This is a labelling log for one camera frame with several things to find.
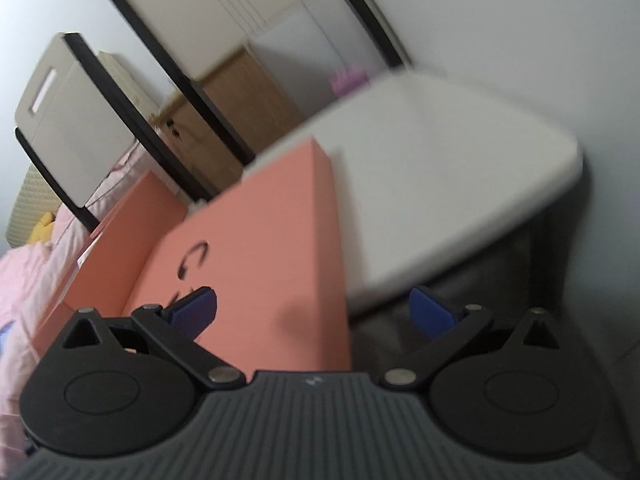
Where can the orange box lid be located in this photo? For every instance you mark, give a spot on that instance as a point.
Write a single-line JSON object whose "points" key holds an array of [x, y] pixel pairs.
{"points": [[260, 240]]}

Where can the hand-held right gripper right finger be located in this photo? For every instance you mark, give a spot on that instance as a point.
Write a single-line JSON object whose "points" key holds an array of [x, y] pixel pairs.
{"points": [[430, 312]]}

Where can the beige quilted headboard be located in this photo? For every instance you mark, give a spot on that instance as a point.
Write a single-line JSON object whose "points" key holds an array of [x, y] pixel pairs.
{"points": [[30, 200]]}

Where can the pink tissue box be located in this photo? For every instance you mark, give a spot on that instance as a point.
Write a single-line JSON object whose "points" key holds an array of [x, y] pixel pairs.
{"points": [[348, 81]]}

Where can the orange cardboard box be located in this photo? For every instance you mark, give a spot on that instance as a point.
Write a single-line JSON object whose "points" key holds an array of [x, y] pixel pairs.
{"points": [[125, 260]]}

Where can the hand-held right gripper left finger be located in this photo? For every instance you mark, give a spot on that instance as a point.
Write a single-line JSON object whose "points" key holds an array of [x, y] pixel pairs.
{"points": [[195, 310]]}

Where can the yellow plush toy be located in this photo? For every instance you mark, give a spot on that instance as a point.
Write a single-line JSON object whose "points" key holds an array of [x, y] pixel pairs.
{"points": [[42, 227]]}

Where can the wooden nightstand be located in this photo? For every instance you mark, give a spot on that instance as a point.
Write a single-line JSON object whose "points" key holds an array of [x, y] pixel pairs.
{"points": [[230, 105]]}

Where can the white desktop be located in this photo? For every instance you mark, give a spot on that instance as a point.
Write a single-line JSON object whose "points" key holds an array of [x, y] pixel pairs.
{"points": [[440, 185]]}

